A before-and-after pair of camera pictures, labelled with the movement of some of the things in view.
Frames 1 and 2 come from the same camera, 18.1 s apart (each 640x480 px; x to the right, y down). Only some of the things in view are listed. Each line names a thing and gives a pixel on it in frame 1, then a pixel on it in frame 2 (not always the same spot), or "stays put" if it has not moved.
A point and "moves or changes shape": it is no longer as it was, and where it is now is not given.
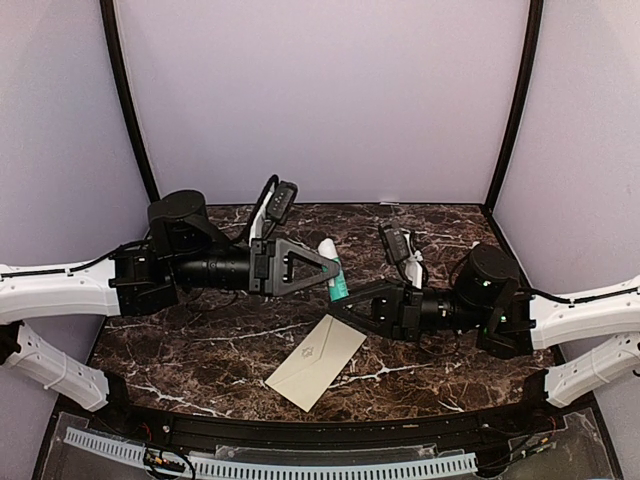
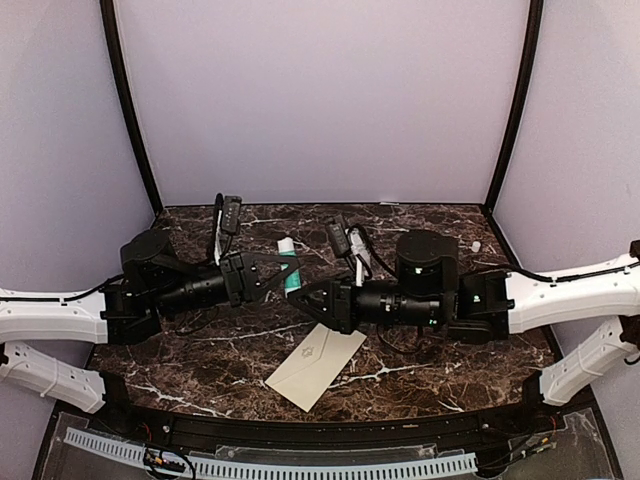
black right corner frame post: [522, 105] stays put
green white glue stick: [337, 286] moves or changes shape
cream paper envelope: [305, 375] stays put
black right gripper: [388, 301] to [337, 310]
